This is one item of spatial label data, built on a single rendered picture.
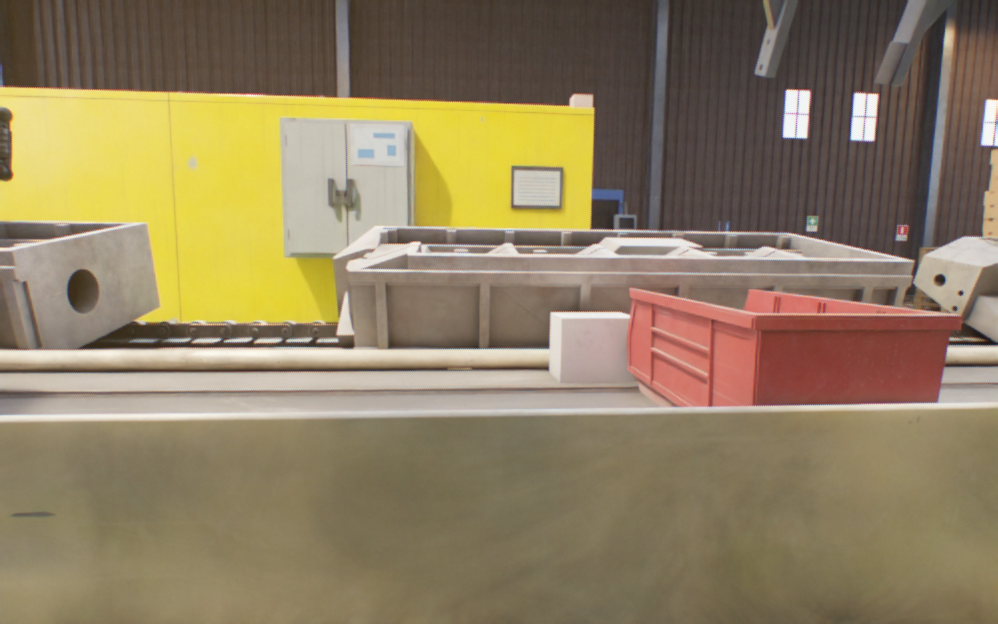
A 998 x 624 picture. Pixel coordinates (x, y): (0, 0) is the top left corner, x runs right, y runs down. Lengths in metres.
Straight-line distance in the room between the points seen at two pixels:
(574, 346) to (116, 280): 0.93
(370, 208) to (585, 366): 2.36
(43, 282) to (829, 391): 1.12
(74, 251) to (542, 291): 0.84
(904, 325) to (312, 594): 0.55
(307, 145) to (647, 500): 2.87
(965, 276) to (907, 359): 1.09
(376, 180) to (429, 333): 2.20
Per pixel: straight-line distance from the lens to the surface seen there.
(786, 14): 0.65
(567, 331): 0.78
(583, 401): 0.70
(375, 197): 3.03
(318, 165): 3.11
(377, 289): 0.86
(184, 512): 0.49
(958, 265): 1.67
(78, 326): 1.19
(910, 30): 0.72
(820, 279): 1.06
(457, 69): 13.08
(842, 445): 0.53
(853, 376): 0.54
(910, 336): 0.57
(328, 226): 3.06
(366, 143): 3.07
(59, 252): 1.16
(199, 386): 0.86
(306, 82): 13.37
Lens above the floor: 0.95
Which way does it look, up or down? 7 degrees down
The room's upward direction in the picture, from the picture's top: 1 degrees clockwise
